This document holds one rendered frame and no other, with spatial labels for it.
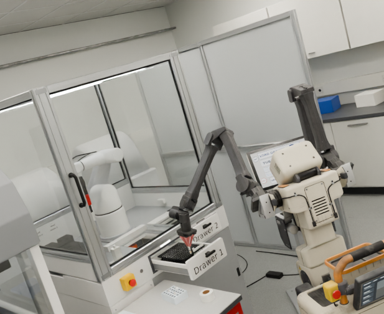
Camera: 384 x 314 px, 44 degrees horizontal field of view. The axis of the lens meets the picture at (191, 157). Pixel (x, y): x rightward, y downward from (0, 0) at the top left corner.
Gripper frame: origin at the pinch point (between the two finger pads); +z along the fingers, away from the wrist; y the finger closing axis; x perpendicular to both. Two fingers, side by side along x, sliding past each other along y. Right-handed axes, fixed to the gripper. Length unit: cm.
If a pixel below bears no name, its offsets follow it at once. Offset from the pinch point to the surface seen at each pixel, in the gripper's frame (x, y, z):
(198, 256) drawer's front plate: 4.7, -11.3, 1.7
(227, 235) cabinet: -53, 18, 22
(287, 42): -164, 29, -90
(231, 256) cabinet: -52, 16, 37
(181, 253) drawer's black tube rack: 1.6, 5.4, 6.0
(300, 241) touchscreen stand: -97, -10, 41
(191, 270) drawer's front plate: 12.3, -12.0, 6.2
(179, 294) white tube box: 23.0, -11.9, 14.3
